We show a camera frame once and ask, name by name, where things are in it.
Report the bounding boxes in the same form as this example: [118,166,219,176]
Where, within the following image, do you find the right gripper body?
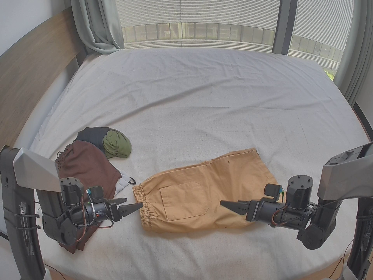
[246,199,288,223]

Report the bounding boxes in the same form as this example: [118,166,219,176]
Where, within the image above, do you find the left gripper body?
[93,200,122,223]

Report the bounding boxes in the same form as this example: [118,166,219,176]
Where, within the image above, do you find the tan shorts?
[132,148,279,233]

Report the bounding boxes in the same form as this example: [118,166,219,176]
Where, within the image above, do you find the white garment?
[113,169,137,198]

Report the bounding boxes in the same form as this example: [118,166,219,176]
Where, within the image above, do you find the brown shorts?
[55,140,122,254]

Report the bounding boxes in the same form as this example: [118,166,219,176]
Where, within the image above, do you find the green garment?
[103,130,132,159]

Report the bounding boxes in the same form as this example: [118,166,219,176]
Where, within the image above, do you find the black garment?
[74,127,117,151]

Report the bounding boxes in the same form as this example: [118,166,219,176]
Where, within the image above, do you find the bed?
[0,6,373,280]

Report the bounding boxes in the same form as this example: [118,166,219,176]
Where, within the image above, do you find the grey-green curtain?
[334,0,373,107]
[68,0,125,55]

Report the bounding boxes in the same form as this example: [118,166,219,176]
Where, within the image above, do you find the window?
[112,0,354,69]

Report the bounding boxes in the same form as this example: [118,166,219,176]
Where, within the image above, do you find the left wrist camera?
[88,186,111,204]

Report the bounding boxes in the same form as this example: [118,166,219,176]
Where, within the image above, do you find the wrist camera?
[264,184,284,200]
[88,186,111,204]

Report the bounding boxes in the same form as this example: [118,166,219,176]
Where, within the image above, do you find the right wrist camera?
[264,184,284,200]

